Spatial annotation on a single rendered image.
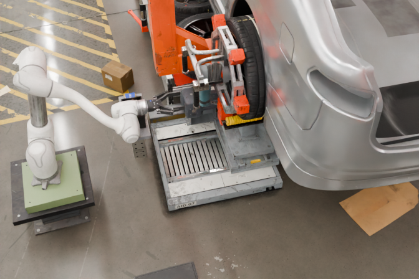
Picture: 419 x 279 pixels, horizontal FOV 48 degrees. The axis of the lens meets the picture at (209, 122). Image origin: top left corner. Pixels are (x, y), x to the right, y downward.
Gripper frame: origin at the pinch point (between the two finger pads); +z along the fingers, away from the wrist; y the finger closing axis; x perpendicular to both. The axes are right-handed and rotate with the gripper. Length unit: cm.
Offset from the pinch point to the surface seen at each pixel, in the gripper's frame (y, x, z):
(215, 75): 2.5, 18.3, 21.3
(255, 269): 78, -83, 29
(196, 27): -118, -34, 37
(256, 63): 6, 25, 45
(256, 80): 12.0, 17.5, 43.4
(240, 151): 0, -60, 41
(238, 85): 9.7, 13.7, 33.4
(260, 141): -6, -60, 59
